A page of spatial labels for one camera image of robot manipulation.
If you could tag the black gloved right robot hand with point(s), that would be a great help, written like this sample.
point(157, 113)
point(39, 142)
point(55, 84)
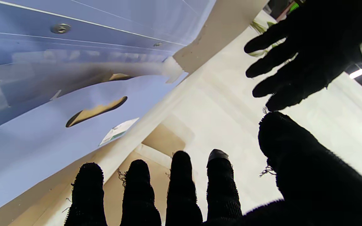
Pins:
point(309, 182)

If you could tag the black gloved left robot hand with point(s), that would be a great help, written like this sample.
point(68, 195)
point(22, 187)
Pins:
point(319, 47)

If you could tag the green leafy tall plant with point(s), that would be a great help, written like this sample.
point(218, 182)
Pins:
point(259, 28)

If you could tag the white label sticker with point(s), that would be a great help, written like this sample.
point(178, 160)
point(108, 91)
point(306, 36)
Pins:
point(118, 131)

